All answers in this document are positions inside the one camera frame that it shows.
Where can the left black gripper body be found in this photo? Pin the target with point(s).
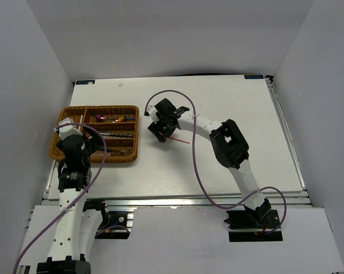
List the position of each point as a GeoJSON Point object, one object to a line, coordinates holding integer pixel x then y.
{"type": "Point", "coordinates": [87, 155]}

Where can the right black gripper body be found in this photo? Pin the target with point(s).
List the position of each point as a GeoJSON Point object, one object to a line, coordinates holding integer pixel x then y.
{"type": "Point", "coordinates": [162, 120]}

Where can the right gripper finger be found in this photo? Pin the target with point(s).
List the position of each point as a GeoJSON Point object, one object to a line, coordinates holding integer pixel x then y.
{"type": "Point", "coordinates": [158, 132]}
{"type": "Point", "coordinates": [167, 129]}

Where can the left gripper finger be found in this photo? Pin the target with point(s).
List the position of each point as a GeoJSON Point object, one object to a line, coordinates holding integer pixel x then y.
{"type": "Point", "coordinates": [91, 136]}
{"type": "Point", "coordinates": [99, 149]}

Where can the orange chopstick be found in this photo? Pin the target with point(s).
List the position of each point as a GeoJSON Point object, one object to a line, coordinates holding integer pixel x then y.
{"type": "Point", "coordinates": [179, 140]}

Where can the rainbow spoon plain handle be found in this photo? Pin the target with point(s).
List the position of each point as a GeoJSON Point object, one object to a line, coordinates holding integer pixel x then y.
{"type": "Point", "coordinates": [100, 117]}

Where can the fork with pink handle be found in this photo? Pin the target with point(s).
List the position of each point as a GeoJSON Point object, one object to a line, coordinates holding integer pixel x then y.
{"type": "Point", "coordinates": [112, 154]}

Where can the knife with brown marbled handle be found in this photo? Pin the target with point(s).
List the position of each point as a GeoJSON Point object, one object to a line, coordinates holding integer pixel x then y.
{"type": "Point", "coordinates": [116, 134]}

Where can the rainbow spoon ornate handle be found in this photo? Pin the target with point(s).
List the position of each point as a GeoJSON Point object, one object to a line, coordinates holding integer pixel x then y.
{"type": "Point", "coordinates": [123, 119]}

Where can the knife with green marbled handle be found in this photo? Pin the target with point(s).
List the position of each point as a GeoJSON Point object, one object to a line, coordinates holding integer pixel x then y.
{"type": "Point", "coordinates": [118, 140]}

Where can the white chopstick thick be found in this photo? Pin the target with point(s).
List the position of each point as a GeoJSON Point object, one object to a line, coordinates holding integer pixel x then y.
{"type": "Point", "coordinates": [80, 121]}

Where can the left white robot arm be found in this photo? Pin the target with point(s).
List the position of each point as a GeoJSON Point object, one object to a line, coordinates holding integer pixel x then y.
{"type": "Point", "coordinates": [79, 218]}

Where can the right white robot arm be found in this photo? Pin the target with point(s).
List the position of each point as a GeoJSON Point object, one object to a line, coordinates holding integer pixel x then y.
{"type": "Point", "coordinates": [228, 143]}

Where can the blue label left corner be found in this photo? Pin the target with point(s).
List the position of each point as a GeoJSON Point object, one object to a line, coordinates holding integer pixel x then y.
{"type": "Point", "coordinates": [85, 82]}

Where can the blue label corner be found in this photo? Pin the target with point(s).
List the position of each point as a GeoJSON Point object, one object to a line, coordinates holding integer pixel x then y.
{"type": "Point", "coordinates": [85, 82]}
{"type": "Point", "coordinates": [254, 76]}

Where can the blue label right corner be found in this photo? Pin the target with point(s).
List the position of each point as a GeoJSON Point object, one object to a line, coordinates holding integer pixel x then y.
{"type": "Point", "coordinates": [254, 76]}

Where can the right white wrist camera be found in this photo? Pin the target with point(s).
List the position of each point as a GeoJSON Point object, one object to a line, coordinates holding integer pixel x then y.
{"type": "Point", "coordinates": [151, 112]}

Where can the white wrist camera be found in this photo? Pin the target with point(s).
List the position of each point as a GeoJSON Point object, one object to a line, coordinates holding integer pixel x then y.
{"type": "Point", "coordinates": [151, 112]}
{"type": "Point", "coordinates": [67, 129]}

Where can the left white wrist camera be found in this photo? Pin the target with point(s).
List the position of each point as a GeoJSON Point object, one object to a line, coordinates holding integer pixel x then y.
{"type": "Point", "coordinates": [67, 129]}

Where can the aluminium table rail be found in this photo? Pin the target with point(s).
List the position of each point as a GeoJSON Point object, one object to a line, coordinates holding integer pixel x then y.
{"type": "Point", "coordinates": [287, 134]}

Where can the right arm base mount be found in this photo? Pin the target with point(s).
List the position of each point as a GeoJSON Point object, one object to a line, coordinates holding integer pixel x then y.
{"type": "Point", "coordinates": [243, 228]}

